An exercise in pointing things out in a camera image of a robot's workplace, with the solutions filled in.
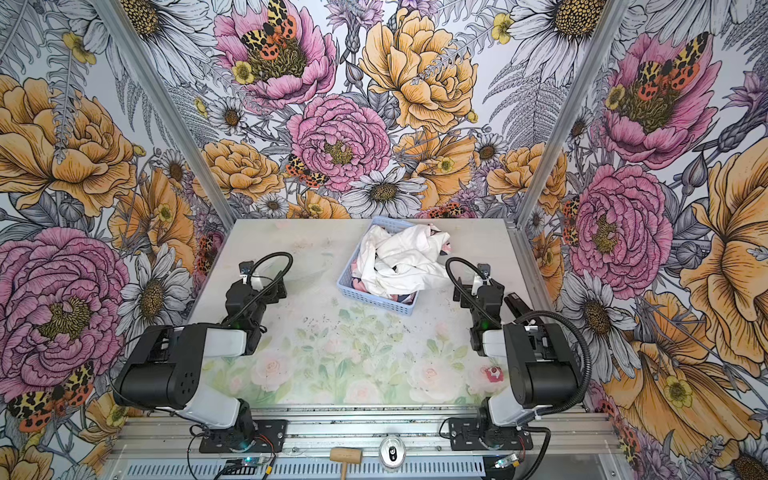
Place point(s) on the aluminium front rail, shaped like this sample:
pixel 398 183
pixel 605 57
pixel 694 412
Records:
pixel 306 431

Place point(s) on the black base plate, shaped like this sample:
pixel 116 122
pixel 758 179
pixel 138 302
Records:
pixel 472 434
pixel 262 436

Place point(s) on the left green circuit board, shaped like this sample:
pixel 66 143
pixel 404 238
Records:
pixel 248 466

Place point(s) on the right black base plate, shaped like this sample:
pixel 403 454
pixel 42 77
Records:
pixel 472 434

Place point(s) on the wooden mallet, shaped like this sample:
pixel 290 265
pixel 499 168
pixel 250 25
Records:
pixel 346 457

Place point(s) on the white printed t-shirt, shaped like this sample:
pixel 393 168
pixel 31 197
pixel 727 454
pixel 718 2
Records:
pixel 399 258

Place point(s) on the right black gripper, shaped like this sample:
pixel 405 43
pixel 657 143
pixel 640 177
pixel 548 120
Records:
pixel 477 288

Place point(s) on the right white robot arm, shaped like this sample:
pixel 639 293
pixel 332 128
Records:
pixel 541 370

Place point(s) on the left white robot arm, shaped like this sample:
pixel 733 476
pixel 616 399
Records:
pixel 163 371

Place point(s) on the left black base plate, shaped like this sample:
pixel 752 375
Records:
pixel 262 436

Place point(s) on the blue plastic laundry basket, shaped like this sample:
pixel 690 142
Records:
pixel 394 261

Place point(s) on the right green circuit board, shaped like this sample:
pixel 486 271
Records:
pixel 509 461

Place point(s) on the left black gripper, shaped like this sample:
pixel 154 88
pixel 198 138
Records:
pixel 260 288

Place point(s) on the green circuit board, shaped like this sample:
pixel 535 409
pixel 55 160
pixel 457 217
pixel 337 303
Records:
pixel 509 461
pixel 248 466

